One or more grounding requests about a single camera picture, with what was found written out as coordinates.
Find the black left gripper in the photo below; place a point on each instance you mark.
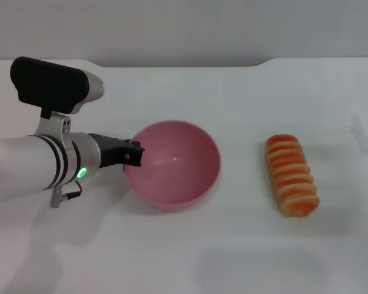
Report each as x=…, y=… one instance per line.
x=110, y=151

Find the orange striped bread roll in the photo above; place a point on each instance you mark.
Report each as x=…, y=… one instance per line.
x=291, y=176

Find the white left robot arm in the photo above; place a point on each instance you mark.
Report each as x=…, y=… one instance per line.
x=24, y=165

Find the pink bowl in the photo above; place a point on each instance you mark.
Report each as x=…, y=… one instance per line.
x=174, y=167

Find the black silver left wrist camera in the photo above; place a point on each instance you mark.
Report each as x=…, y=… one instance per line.
x=52, y=84

